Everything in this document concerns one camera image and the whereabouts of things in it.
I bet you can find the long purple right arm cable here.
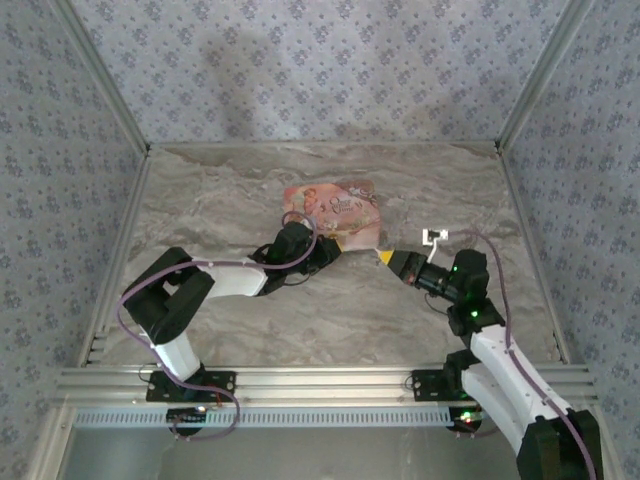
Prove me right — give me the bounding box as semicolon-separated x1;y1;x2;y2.
447;228;601;480

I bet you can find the black right controller board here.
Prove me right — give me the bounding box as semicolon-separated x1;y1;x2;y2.
449;407;489;434

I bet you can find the long purple left arm cable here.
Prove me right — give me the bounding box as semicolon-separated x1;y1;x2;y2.
115;210;319;396

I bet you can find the grey slotted cable duct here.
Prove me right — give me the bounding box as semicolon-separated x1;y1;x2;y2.
73;403;464;431

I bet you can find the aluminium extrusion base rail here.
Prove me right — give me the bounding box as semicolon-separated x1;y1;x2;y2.
53;364;600;407

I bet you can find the grey metal sheet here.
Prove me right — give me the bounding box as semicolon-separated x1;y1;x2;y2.
64;427;526;480

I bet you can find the black controller board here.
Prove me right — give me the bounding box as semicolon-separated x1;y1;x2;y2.
167;407;209;424
449;407;489;434

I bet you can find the aluminium table side rail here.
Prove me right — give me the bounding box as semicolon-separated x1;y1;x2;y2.
498;149;571;365
77;149;154;369

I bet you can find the long purple arm cable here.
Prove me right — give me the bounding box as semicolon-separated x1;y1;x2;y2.
447;228;601;480
115;210;319;396

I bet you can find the aluminium frame post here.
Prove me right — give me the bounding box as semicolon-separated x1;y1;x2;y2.
494;0;600;156
49;0;152;157

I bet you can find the black left controller board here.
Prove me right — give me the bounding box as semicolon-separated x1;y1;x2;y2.
167;407;209;424

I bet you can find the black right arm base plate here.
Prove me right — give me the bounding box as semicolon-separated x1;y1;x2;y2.
412;368;471;401

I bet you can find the short purple cable loop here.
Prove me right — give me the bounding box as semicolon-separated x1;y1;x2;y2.
455;422;501;440
167;388;242;444

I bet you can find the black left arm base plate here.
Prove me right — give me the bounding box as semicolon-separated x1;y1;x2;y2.
145;368;237;404

